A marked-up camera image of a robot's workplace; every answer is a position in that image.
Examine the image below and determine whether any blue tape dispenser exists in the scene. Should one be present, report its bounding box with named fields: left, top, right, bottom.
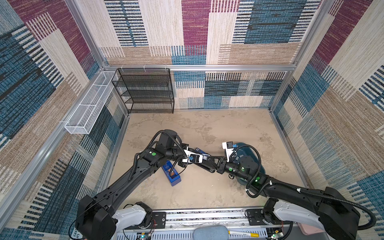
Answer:
left=162, top=161, right=181, bottom=187

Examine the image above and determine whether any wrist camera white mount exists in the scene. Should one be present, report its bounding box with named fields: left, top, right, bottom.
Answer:
left=182, top=150, right=203, bottom=164
left=222, top=142, right=238, bottom=163

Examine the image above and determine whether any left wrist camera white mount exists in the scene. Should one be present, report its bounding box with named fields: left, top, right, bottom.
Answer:
left=182, top=150, right=203, bottom=164

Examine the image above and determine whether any grey-blue fabric case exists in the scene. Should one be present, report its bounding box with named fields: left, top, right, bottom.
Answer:
left=193, top=226, right=229, bottom=240

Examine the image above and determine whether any black wire mesh shelf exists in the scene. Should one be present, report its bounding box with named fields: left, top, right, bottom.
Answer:
left=112, top=68, right=175, bottom=114

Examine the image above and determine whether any blue and black stapler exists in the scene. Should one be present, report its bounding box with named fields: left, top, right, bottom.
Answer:
left=195, top=148, right=207, bottom=155

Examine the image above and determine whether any teal plastic tray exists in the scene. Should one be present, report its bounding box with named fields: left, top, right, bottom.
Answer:
left=234, top=147, right=259, bottom=176

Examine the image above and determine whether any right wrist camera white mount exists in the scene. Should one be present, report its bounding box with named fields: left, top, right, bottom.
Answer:
left=222, top=142, right=238, bottom=163

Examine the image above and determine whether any white wire mesh basket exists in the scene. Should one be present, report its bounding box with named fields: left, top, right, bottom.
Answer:
left=65, top=71, right=115, bottom=135

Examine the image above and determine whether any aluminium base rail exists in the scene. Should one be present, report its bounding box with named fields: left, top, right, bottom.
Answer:
left=112, top=207, right=290, bottom=240

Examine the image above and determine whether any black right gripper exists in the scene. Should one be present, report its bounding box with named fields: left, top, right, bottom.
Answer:
left=206, top=155, right=250, bottom=181

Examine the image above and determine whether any yellow white marker pen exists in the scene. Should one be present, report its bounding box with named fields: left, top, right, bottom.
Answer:
left=228, top=231, right=260, bottom=238

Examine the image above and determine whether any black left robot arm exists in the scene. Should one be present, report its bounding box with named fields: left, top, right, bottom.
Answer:
left=73, top=130, right=215, bottom=240

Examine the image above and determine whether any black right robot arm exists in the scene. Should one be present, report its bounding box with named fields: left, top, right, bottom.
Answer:
left=205, top=145, right=377, bottom=240

